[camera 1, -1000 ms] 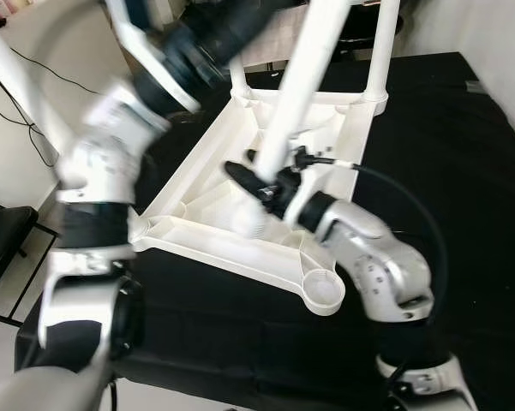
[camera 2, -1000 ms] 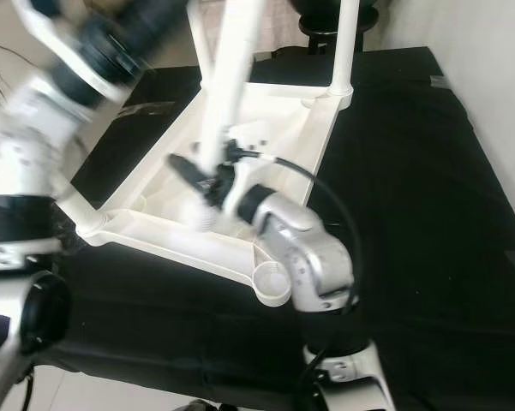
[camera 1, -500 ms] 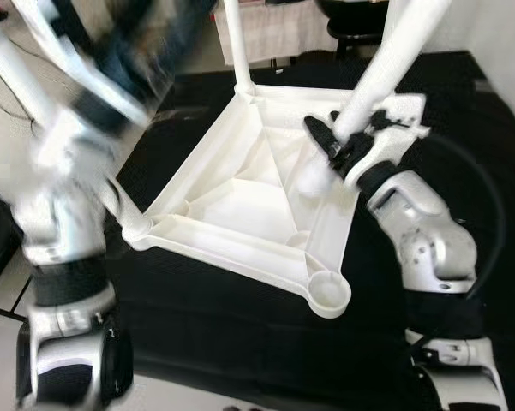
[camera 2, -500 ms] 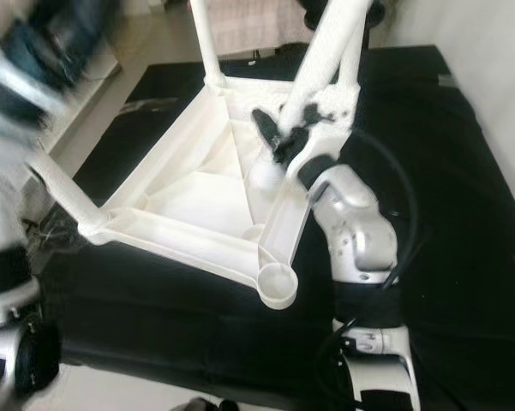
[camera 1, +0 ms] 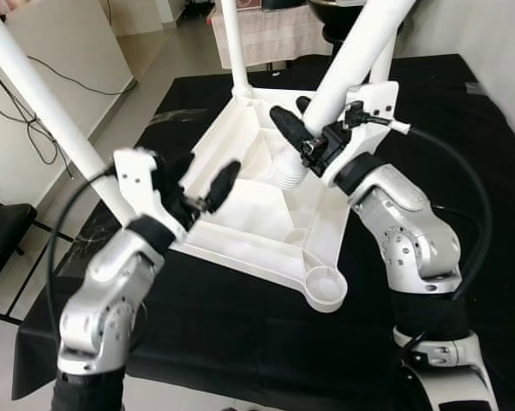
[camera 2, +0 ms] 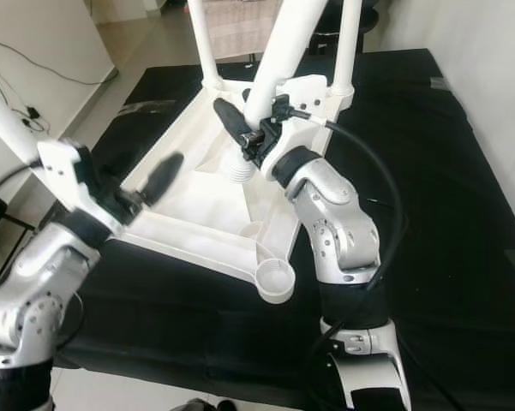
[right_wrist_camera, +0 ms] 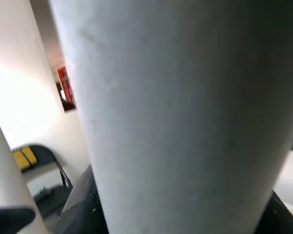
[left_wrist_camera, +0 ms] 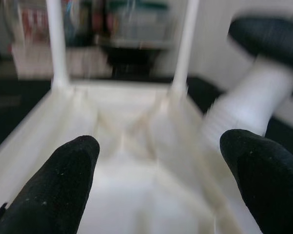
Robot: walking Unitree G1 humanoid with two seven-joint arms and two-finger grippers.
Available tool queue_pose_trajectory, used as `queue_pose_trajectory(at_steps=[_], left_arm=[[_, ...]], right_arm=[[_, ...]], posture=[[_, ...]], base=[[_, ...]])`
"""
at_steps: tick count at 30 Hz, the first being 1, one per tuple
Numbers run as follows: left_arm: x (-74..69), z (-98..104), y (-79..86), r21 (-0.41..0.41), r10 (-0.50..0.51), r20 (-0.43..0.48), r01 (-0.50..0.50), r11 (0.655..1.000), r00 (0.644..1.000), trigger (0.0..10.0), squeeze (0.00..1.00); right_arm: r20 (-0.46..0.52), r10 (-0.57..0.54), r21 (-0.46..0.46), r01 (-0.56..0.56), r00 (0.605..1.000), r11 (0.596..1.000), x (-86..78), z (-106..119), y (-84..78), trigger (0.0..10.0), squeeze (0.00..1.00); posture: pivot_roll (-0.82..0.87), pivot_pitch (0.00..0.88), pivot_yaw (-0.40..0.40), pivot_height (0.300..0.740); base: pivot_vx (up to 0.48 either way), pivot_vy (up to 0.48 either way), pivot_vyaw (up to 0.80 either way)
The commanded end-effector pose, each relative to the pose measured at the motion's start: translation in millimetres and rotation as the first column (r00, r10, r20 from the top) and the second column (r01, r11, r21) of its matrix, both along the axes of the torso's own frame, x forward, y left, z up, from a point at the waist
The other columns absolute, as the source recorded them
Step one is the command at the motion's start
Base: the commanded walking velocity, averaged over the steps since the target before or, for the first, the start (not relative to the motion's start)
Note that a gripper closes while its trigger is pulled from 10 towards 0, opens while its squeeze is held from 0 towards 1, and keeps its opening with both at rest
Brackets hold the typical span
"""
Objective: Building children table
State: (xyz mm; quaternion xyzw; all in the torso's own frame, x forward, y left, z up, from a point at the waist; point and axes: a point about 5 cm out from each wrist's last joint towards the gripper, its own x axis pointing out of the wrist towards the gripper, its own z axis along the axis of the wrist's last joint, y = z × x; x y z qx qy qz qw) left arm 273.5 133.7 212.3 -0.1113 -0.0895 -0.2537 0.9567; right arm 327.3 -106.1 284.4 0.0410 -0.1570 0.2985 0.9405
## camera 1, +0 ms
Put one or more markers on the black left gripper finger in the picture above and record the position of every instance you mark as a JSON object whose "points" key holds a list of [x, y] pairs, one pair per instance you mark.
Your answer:
{"points": [[182, 167], [223, 181]]}

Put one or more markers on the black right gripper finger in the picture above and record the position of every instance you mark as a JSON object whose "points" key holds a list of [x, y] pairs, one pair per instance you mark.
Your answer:
{"points": [[302, 103], [290, 128]]}

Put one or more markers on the white plastic table leg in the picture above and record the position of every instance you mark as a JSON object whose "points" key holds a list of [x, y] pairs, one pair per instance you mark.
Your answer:
{"points": [[360, 43], [383, 64], [43, 94], [233, 43]]}

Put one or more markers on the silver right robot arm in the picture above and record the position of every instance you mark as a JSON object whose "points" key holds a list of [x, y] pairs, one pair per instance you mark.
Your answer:
{"points": [[403, 231]]}

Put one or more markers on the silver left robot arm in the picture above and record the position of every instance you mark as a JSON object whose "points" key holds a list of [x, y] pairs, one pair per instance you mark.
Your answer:
{"points": [[107, 291]]}

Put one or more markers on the clear tape patch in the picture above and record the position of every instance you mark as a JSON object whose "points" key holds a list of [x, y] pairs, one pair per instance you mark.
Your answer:
{"points": [[176, 116], [90, 244]]}

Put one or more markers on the white plastic table top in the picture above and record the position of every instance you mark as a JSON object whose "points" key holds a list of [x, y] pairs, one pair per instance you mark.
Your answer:
{"points": [[257, 223]]}

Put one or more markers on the white cloth covered bench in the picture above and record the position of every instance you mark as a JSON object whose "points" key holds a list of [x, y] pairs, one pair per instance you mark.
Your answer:
{"points": [[274, 34]]}

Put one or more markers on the round dark metal basin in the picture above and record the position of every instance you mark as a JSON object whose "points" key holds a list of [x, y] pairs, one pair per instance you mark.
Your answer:
{"points": [[334, 10]]}

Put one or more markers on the black tablecloth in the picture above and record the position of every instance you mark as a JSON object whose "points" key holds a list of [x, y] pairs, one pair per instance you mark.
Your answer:
{"points": [[240, 342]]}

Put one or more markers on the grey tape piece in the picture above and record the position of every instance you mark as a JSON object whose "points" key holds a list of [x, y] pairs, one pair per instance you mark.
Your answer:
{"points": [[477, 87]]}

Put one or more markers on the black folding chair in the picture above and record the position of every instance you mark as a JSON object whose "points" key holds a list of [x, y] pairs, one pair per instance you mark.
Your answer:
{"points": [[0, 231]]}

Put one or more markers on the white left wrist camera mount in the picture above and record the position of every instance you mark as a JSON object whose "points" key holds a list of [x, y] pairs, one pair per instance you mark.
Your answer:
{"points": [[137, 175]]}

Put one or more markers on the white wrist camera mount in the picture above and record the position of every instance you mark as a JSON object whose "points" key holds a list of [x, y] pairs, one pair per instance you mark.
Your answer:
{"points": [[137, 175], [373, 98]]}

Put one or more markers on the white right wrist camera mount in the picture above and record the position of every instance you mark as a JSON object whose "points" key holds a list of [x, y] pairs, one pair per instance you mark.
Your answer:
{"points": [[373, 98]]}

